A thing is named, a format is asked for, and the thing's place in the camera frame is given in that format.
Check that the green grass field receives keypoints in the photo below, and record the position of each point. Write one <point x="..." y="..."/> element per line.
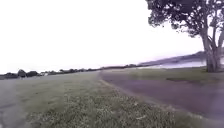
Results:
<point x="76" y="100"/>

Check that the grass strip by water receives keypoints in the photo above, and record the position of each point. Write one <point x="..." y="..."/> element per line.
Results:
<point x="166" y="73"/>

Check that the distant row of trees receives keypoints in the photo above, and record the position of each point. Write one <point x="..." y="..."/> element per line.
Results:
<point x="50" y="72"/>

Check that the grey asphalt path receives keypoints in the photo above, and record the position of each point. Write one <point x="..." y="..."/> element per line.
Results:
<point x="173" y="91"/>

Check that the distant dark hillside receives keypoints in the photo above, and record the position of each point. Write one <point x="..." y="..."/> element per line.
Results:
<point x="180" y="59"/>

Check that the pale water surface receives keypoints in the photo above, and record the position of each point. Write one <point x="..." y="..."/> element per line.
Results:
<point x="186" y="64"/>

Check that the large dark tree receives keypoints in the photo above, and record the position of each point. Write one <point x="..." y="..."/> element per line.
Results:
<point x="210" y="56"/>

